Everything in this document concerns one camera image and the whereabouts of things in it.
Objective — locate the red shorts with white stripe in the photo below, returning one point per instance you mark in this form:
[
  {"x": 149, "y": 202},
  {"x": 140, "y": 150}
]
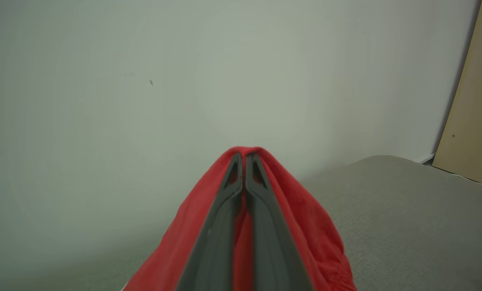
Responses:
[{"x": 309, "y": 226}]

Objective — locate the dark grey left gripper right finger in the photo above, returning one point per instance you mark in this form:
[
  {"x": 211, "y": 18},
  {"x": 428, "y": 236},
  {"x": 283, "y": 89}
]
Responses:
[{"x": 273, "y": 250}]

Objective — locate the grey fabric sofa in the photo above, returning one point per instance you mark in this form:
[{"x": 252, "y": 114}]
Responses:
[{"x": 411, "y": 226}]

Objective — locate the beige wooden board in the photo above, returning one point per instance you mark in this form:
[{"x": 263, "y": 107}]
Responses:
[{"x": 473, "y": 121}]

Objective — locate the white grey baseboard strip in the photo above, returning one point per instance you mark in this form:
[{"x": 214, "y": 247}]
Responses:
[{"x": 426, "y": 159}]

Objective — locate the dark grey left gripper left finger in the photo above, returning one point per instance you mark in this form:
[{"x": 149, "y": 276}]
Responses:
[{"x": 212, "y": 250}]

